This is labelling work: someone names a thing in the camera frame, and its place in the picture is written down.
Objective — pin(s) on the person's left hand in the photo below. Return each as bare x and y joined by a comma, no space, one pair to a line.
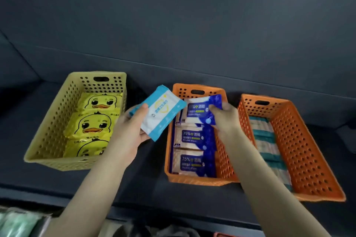
122,139

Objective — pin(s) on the person's right hand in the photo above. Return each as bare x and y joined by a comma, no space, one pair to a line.
228,120

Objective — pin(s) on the yellow duck wipes packet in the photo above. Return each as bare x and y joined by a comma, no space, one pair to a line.
100,101
86,149
91,125

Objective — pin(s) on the pale green wrapped packets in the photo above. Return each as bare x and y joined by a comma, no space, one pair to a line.
16,223

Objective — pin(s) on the person's right fingers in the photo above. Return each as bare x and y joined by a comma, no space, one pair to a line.
216,108

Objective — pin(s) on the person's left thumb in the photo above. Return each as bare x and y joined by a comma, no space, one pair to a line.
136,116

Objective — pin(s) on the orange perforated plastic basket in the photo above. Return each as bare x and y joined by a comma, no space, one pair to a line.
306,159
225,161

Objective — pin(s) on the dark blue white wipes packet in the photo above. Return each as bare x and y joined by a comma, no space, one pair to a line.
194,136
199,110
192,163

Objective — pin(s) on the person's left forearm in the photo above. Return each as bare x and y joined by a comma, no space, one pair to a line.
89,195

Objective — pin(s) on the row of teal striped packets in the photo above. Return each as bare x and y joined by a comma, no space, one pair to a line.
267,145

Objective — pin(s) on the light blue white wipes packet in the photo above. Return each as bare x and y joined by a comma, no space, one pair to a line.
161,111

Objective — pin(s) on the person's right forearm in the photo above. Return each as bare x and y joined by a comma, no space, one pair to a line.
267,189

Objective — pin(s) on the yellow perforated plastic basket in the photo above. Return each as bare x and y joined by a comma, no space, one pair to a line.
47,139

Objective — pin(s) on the dark grey bag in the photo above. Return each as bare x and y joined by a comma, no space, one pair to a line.
155,231

